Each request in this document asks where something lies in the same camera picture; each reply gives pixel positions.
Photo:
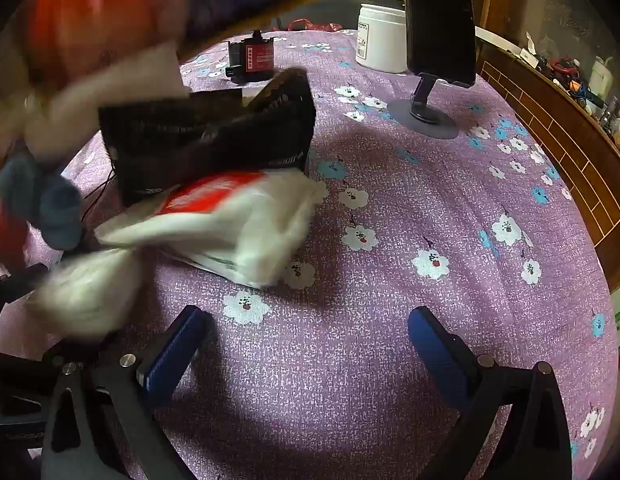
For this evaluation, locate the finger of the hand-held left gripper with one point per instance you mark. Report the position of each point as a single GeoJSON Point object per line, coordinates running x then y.
{"type": "Point", "coordinates": [25, 282]}

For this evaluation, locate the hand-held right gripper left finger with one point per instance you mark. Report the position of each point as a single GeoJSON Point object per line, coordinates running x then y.
{"type": "Point", "coordinates": [175, 350]}

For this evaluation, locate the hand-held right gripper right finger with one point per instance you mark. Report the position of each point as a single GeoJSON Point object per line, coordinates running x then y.
{"type": "Point", "coordinates": [439, 355]}

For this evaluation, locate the white packet with red label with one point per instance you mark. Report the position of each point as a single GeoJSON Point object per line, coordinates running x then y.
{"type": "Point", "coordinates": [230, 225]}

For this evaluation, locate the black packet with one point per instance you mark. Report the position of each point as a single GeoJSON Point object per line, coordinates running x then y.
{"type": "Point", "coordinates": [200, 140]}

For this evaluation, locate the crumpled red bag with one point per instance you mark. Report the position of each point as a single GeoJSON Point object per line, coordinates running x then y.
{"type": "Point", "coordinates": [2, 232]}

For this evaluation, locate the white cloth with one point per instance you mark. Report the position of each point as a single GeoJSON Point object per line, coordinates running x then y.
{"type": "Point", "coordinates": [85, 290]}

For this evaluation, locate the blue cloth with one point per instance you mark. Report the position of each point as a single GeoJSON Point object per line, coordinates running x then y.
{"type": "Point", "coordinates": [55, 205]}

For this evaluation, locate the purple floral tablecloth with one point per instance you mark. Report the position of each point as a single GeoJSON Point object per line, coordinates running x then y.
{"type": "Point", "coordinates": [389, 240]}

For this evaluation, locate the grey phone stand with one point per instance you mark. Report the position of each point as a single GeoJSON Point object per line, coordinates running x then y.
{"type": "Point", "coordinates": [424, 112]}

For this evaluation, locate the wooden sideboard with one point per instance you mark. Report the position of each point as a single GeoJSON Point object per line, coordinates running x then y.
{"type": "Point", "coordinates": [564, 135]}

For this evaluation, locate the black motor with red label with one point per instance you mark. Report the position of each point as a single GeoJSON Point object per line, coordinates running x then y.
{"type": "Point", "coordinates": [252, 57]}

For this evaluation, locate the pile of small clutter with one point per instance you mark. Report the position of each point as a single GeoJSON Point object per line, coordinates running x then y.
{"type": "Point", "coordinates": [564, 67]}

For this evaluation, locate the white plastic bottle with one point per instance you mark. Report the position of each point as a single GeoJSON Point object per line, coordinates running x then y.
{"type": "Point", "coordinates": [600, 75]}

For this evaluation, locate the white plastic jar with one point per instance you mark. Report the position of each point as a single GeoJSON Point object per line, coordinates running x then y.
{"type": "Point", "coordinates": [379, 35]}

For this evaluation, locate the red plastic bag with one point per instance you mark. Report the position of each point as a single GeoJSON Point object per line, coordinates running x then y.
{"type": "Point", "coordinates": [310, 25]}

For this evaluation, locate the black sofa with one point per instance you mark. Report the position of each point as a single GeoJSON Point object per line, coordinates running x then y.
{"type": "Point", "coordinates": [330, 10]}

